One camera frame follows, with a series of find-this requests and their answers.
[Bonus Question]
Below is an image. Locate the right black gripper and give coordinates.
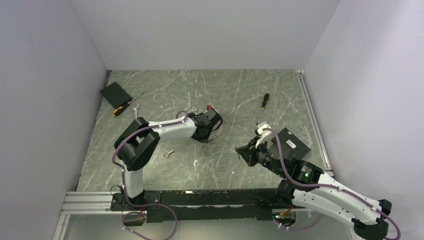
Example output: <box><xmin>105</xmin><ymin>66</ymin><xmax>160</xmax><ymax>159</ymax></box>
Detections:
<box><xmin>236</xmin><ymin>135</ymin><xmax>285</xmax><ymax>177</ymax></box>

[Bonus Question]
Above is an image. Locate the large metal key ring plate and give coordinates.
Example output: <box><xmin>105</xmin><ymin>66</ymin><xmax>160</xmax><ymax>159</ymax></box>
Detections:
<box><xmin>211</xmin><ymin>119</ymin><xmax>223</xmax><ymax>138</ymax></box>

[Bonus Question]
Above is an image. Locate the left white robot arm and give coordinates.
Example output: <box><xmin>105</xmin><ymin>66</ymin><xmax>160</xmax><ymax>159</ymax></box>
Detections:
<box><xmin>112</xmin><ymin>107</ymin><xmax>223</xmax><ymax>210</ymax></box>

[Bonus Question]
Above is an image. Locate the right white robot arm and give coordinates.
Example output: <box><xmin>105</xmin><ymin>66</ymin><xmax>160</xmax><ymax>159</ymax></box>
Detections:
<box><xmin>235</xmin><ymin>139</ymin><xmax>392</xmax><ymax>240</ymax></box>

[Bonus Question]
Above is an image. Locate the silver combination wrench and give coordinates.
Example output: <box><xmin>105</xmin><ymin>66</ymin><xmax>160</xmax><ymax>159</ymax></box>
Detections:
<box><xmin>189</xmin><ymin>106</ymin><xmax>198</xmax><ymax>113</ymax></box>

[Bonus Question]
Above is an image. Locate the black box right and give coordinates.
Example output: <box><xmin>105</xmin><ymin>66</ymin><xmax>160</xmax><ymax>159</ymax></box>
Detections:
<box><xmin>278</xmin><ymin>127</ymin><xmax>311</xmax><ymax>160</ymax></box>

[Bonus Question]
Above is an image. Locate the black box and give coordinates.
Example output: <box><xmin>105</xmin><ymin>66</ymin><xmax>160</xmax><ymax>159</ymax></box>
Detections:
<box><xmin>278</xmin><ymin>127</ymin><xmax>311</xmax><ymax>160</ymax></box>
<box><xmin>99</xmin><ymin>82</ymin><xmax>133</xmax><ymax>109</ymax></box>

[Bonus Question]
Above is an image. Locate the orange black screwdriver right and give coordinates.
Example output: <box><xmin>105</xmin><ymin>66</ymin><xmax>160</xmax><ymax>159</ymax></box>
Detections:
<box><xmin>256</xmin><ymin>93</ymin><xmax>270</xmax><ymax>125</ymax></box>

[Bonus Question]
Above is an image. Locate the orange black screwdriver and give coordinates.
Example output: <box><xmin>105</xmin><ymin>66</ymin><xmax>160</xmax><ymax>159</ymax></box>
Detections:
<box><xmin>256</xmin><ymin>93</ymin><xmax>270</xmax><ymax>125</ymax></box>
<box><xmin>112</xmin><ymin>92</ymin><xmax>144</xmax><ymax>117</ymax></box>

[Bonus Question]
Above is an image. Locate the silver wrench left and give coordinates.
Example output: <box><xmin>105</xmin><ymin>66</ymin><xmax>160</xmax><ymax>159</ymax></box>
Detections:
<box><xmin>130</xmin><ymin>102</ymin><xmax>140</xmax><ymax>119</ymax></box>

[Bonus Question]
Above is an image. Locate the orange black screwdriver left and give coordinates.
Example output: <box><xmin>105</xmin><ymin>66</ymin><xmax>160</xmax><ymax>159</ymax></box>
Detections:
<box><xmin>112</xmin><ymin>92</ymin><xmax>144</xmax><ymax>117</ymax></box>

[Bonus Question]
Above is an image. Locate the black box left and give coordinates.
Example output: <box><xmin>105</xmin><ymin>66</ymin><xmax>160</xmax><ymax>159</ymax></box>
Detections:
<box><xmin>99</xmin><ymin>82</ymin><xmax>133</xmax><ymax>109</ymax></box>

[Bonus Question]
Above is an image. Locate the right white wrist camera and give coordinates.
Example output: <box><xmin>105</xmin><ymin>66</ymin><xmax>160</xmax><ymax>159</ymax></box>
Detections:
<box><xmin>255</xmin><ymin>121</ymin><xmax>272</xmax><ymax>148</ymax></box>

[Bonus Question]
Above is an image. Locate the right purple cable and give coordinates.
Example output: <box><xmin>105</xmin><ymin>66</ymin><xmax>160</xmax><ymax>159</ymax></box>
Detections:
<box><xmin>261</xmin><ymin>127</ymin><xmax>402</xmax><ymax>240</ymax></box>

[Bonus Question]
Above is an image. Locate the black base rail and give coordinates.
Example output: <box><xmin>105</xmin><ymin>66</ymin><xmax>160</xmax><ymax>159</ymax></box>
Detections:
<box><xmin>110</xmin><ymin>188</ymin><xmax>292</xmax><ymax>223</ymax></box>

